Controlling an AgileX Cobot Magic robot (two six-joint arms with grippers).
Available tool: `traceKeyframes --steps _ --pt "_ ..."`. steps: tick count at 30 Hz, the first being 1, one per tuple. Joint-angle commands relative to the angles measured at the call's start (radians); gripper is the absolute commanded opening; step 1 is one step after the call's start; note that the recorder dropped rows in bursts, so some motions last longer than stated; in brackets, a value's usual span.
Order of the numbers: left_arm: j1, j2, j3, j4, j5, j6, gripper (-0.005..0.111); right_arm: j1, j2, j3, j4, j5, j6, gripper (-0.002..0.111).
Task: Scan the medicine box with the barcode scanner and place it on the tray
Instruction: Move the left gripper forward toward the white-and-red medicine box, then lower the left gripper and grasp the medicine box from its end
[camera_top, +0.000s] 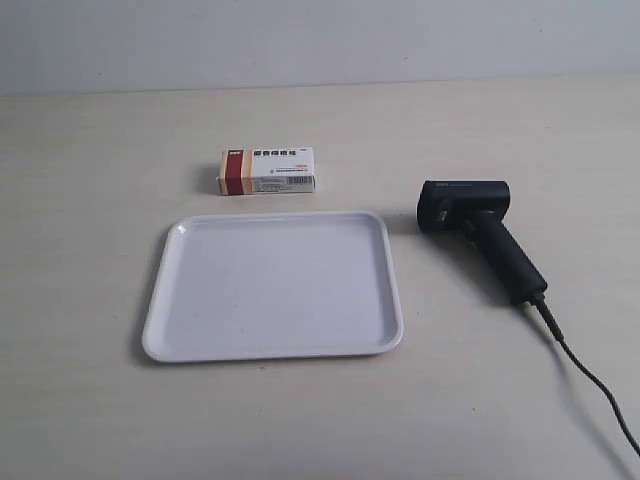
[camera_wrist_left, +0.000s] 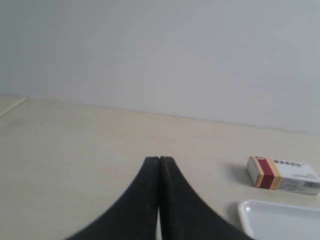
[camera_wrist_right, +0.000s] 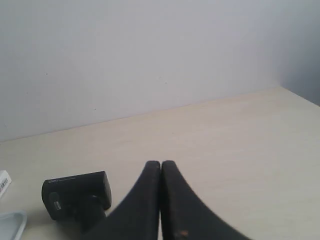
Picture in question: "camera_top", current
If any white plastic tray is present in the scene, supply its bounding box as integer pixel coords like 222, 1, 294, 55
141, 211, 404, 364

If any white red medicine box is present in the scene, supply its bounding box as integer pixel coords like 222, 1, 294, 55
217, 147, 316, 196

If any black handheld barcode scanner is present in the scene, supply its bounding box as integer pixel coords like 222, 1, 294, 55
416, 180, 548, 305

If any black scanner cable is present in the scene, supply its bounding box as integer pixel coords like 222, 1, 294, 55
531, 297, 640, 459

